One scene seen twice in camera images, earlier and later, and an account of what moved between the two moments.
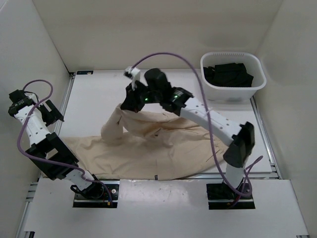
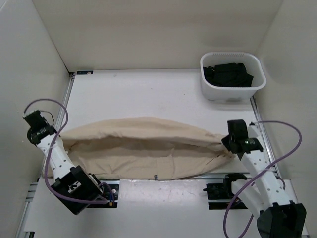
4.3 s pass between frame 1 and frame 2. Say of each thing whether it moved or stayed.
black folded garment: stayed
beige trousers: moved
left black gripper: moved
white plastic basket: stayed
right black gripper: moved
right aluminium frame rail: stayed
